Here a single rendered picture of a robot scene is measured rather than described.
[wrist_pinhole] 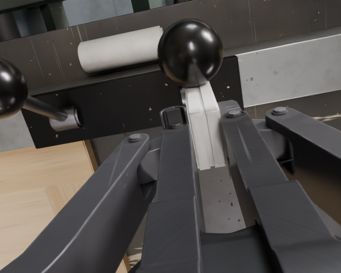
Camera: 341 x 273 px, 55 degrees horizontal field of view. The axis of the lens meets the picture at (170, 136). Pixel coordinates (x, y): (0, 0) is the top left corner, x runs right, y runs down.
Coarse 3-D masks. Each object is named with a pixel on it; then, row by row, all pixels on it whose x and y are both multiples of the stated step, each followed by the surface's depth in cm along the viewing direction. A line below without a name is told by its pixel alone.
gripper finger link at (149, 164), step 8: (160, 136) 15; (152, 144) 15; (160, 144) 14; (192, 144) 15; (152, 152) 14; (144, 160) 14; (152, 160) 14; (144, 168) 14; (152, 168) 14; (144, 176) 14; (152, 176) 14
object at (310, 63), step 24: (240, 48) 31; (264, 48) 29; (288, 48) 28; (312, 48) 28; (336, 48) 28; (120, 72) 32; (144, 72) 30; (240, 72) 29; (264, 72) 29; (288, 72) 29; (312, 72) 29; (336, 72) 29; (264, 96) 30; (288, 96) 30; (0, 120) 31; (24, 120) 31; (0, 144) 32; (24, 144) 32
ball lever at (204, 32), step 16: (176, 32) 17; (192, 32) 17; (208, 32) 17; (160, 48) 18; (176, 48) 17; (192, 48) 17; (208, 48) 17; (160, 64) 18; (176, 64) 17; (192, 64) 17; (208, 64) 17; (176, 80) 18; (192, 80) 18; (208, 80) 18
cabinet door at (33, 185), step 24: (72, 144) 35; (0, 168) 36; (24, 168) 36; (48, 168) 36; (72, 168) 36; (96, 168) 37; (0, 192) 37; (24, 192) 37; (48, 192) 37; (72, 192) 37; (0, 216) 39; (24, 216) 39; (48, 216) 39; (0, 240) 40; (24, 240) 40; (0, 264) 42; (120, 264) 41
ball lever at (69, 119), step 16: (0, 64) 19; (0, 80) 18; (16, 80) 19; (0, 96) 18; (16, 96) 19; (0, 112) 19; (16, 112) 20; (48, 112) 26; (64, 112) 29; (64, 128) 30
